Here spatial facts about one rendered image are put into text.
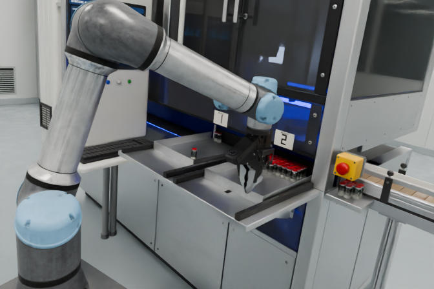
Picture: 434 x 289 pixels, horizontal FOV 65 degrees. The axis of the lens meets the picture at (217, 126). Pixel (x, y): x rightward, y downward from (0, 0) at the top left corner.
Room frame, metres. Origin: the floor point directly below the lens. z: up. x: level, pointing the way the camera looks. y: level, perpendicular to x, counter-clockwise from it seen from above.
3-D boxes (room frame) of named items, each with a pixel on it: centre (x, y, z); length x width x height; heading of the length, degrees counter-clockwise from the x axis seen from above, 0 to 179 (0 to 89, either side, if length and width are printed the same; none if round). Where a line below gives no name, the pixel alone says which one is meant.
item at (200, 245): (2.18, 0.00, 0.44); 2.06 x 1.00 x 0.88; 46
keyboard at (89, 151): (1.50, 0.46, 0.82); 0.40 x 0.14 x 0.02; 140
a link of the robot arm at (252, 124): (1.00, -0.12, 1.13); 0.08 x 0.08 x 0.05
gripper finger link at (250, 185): (0.99, -0.14, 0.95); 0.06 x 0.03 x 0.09; 136
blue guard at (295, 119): (1.82, 0.34, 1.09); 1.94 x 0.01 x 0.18; 46
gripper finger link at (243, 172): (1.01, -0.12, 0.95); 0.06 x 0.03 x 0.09; 136
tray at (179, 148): (1.41, 0.05, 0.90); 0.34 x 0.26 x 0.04; 136
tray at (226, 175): (1.16, -0.18, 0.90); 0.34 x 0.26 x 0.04; 137
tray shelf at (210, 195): (1.24, -0.02, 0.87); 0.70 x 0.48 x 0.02; 46
